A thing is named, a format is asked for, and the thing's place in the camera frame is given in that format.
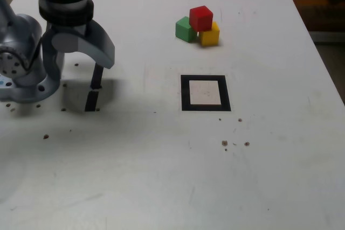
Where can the black tape strip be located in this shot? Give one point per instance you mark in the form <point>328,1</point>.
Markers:
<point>91,102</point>

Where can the black tape square outline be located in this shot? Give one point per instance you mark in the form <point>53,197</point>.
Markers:
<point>184,92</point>

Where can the green cube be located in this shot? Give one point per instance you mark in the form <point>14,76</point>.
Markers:
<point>183,31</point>

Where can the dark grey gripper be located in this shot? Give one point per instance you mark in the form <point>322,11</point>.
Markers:
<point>70,28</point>

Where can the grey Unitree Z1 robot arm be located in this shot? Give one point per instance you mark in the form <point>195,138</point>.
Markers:
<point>24,33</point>

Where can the red cube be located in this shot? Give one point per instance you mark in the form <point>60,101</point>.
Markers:
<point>200,18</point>

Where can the yellow cube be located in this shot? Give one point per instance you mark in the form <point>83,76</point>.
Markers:
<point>210,37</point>

